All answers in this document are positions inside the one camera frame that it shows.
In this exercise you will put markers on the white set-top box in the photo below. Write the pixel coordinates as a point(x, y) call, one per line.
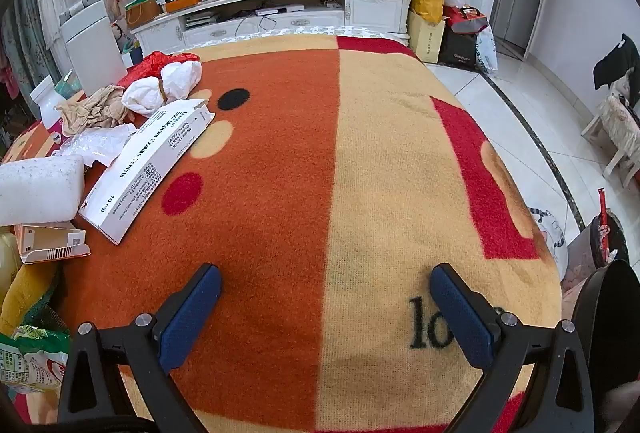
point(280, 10)

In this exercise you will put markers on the clear plastic wrap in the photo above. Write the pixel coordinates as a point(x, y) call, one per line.
point(95, 143)

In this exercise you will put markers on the grey trash can with liner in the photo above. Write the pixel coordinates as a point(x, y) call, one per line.
point(617, 238)

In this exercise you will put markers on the white floor appliance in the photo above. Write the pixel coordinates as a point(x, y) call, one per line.
point(90, 48)

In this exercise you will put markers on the small orange white box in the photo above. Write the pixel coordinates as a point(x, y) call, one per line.
point(45, 240)

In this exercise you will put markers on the red stick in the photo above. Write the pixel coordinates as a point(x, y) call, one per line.
point(602, 213)

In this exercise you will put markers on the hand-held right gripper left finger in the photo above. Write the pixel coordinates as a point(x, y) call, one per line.
point(192, 313)

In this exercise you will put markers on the beige crumpled cloth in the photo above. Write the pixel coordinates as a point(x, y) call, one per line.
point(95, 108)

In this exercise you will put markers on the yellow shopping bag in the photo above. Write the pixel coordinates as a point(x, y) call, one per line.
point(427, 3)

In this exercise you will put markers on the white printed carrier bag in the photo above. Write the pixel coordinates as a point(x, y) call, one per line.
point(487, 53)

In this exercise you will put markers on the red plastic bag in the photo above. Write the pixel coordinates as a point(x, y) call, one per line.
point(145, 65)

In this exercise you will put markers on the white plastic jar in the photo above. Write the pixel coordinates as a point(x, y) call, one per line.
point(45, 103)

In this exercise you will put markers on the cream paper bag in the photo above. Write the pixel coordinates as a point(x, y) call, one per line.
point(425, 43)

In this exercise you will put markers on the black jacket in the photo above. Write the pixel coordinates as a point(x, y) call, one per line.
point(615, 60)

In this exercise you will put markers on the black paper bag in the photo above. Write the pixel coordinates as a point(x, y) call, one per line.
point(457, 53)

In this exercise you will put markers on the white foam block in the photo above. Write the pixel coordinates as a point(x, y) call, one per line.
point(40, 190)

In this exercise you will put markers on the white TV cabinet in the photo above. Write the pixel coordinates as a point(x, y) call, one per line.
point(370, 5)

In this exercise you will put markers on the red gift bag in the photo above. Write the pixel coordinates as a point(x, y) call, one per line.
point(465, 18)

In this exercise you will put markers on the orange cream red printed blanket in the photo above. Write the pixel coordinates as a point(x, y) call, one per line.
point(380, 163)

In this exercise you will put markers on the floral curtain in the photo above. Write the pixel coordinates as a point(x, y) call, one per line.
point(25, 38)

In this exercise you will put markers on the cat face stool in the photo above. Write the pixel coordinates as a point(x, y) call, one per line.
point(550, 233)

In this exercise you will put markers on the green snack packet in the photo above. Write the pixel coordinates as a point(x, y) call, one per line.
point(30, 363)

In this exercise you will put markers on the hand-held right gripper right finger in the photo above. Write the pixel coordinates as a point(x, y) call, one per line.
point(462, 318)

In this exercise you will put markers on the white chair with floral cover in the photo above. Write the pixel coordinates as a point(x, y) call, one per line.
point(620, 118)

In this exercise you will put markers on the long white tablet box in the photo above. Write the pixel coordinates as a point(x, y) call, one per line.
point(145, 163)

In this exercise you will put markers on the black trash bin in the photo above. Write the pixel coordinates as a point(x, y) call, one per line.
point(610, 313)

